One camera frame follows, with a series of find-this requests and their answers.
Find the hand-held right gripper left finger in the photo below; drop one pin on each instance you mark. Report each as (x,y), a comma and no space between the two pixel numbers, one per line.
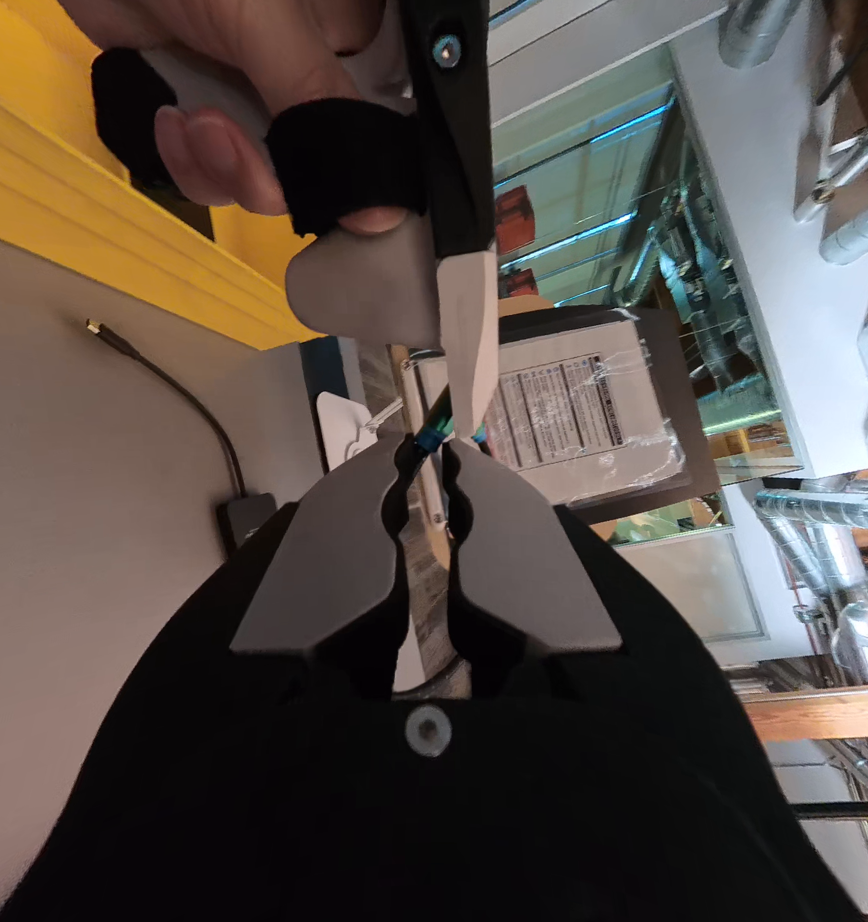
(318,554)

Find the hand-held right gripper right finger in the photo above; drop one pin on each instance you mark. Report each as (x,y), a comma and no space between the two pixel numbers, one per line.
(527,562)

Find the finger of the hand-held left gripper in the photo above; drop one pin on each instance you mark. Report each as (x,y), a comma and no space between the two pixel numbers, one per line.
(470,338)

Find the person's left hand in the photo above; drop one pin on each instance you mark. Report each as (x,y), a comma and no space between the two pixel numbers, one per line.
(261,36)

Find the red box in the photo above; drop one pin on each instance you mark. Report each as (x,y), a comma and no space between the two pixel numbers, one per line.
(514,220)

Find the white plastic holder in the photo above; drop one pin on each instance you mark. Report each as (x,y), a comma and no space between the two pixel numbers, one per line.
(344,425)

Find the laminated instruction sheet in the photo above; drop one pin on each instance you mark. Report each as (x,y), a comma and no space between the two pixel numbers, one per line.
(625,342)

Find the wooden ceiling beam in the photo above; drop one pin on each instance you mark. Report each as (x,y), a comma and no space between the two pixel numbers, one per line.
(823,713)

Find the shiny metal pipe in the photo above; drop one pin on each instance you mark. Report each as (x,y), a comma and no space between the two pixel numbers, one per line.
(852,169)

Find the yellow plastic bin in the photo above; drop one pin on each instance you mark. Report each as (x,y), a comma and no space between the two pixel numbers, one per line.
(45,194)

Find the glass partition wall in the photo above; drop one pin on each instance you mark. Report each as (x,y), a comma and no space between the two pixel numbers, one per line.
(585,180)

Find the silver insulated duct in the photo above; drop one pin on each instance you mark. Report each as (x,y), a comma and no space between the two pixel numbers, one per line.
(859,234)
(823,508)

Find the silver spiral ventilation duct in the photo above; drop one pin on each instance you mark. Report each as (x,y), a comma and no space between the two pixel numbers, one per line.
(758,29)

